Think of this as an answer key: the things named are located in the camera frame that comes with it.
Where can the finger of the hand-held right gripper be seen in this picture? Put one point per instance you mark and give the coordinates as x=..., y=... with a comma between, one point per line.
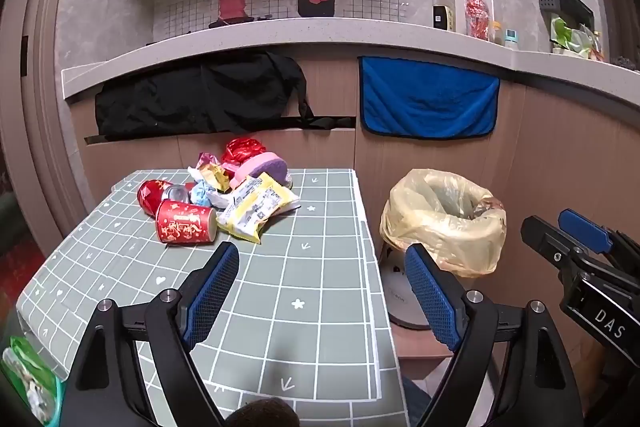
x=585, y=229
x=547, y=239

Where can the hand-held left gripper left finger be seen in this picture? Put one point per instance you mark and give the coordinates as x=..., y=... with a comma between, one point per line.
x=212, y=292

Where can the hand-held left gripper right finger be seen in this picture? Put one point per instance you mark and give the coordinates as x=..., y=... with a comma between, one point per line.
x=432, y=297

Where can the white trash bin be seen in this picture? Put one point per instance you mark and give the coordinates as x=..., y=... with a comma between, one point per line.
x=400, y=297

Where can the yellow plastic bin liner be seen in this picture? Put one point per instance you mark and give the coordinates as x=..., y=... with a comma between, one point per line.
x=440, y=242

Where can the red paper cup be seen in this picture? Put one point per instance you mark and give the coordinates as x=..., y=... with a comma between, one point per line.
x=182, y=224

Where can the yellow snack packet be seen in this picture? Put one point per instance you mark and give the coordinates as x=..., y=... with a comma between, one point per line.
x=250, y=207

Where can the crushed red drink can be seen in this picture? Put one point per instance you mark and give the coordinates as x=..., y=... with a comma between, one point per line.
x=150, y=194

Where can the pink and purple sponge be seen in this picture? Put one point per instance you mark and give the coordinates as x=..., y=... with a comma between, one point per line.
x=260, y=167

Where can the red foil wrapper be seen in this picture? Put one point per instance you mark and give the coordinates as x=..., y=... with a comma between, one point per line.
x=240, y=152

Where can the green grid tablecloth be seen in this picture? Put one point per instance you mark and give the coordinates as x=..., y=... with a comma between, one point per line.
x=300, y=267

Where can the small crumpled snack wrapper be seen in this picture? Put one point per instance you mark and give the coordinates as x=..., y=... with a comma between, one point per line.
x=215, y=174

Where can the clear plastic bag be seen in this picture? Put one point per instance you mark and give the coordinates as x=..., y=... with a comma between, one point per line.
x=596, y=44

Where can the blue towel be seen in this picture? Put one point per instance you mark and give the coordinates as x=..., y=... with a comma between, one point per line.
x=425, y=97

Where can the green plastic bag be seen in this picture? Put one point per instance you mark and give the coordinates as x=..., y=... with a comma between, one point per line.
x=567, y=37

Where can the black cloth bag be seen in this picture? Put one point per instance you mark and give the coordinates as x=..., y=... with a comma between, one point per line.
x=200, y=97

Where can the small teal container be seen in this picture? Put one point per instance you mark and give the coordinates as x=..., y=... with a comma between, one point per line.
x=511, y=39

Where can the green packet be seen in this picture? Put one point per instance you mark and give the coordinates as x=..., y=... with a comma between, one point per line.
x=25, y=372

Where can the small jar with yellow lid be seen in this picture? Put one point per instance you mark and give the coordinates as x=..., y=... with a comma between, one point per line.
x=496, y=34

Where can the chili bottle with orange cap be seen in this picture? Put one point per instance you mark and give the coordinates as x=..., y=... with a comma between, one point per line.
x=476, y=14

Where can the dark soy sauce bottle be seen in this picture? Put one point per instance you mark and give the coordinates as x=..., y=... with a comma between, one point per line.
x=442, y=14

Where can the white countertop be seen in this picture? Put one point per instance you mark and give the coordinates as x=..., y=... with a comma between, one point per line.
x=350, y=39

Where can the black gas stove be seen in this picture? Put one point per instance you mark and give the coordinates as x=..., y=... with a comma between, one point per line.
x=235, y=21

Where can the black wall rack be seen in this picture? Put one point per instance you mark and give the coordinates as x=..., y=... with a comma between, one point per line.
x=565, y=4

